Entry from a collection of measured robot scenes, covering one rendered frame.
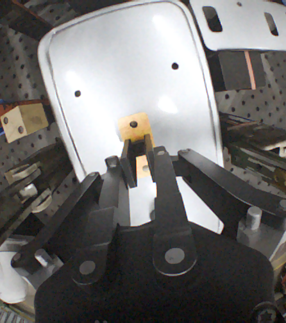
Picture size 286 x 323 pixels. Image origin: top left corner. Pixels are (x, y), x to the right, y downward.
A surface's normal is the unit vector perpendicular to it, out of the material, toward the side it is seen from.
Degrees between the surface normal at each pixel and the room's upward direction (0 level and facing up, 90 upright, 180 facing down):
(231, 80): 0
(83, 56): 0
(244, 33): 0
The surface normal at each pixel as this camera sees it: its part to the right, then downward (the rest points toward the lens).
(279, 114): 0.01, 0.37
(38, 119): 0.97, -0.25
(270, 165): -0.94, 0.32
